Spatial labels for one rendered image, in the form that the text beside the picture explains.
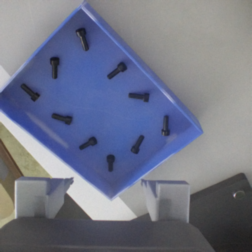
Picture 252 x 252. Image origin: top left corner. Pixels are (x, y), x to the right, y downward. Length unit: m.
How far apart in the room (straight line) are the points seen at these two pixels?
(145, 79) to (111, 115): 0.04
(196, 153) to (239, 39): 0.10
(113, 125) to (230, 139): 0.10
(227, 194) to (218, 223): 0.04
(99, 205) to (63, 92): 0.12
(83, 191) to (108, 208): 0.03
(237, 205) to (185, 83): 0.13
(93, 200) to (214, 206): 0.11
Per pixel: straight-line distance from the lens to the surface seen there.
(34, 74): 0.26
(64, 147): 0.28
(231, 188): 0.31
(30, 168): 1.47
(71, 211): 0.69
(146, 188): 0.16
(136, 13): 0.24
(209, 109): 0.27
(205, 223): 0.33
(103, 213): 0.33
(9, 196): 0.74
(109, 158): 0.27
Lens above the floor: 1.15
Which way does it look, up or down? 62 degrees down
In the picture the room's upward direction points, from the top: 179 degrees clockwise
